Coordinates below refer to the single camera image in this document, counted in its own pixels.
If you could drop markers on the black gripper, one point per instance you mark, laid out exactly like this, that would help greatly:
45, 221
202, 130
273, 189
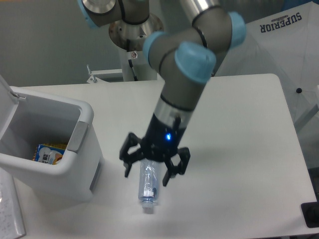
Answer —
159, 144

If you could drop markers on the clear plastic bottle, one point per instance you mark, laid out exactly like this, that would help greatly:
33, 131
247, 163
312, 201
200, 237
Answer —
149, 185

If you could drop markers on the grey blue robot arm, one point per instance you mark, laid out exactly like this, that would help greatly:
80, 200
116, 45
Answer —
185, 61

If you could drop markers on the white plastic trash can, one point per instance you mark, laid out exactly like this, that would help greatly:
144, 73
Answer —
48, 142

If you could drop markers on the blue yellow snack packet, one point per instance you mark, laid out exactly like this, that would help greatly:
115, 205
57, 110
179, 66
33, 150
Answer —
49, 153

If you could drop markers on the black device at edge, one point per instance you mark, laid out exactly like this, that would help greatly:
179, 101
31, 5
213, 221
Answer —
310, 212

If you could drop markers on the white umbrella with lettering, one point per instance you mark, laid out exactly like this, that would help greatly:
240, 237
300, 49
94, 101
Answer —
285, 44

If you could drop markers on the white metal mounting bracket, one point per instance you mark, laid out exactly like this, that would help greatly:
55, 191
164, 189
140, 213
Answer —
111, 76

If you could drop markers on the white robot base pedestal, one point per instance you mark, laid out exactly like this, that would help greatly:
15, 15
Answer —
129, 40

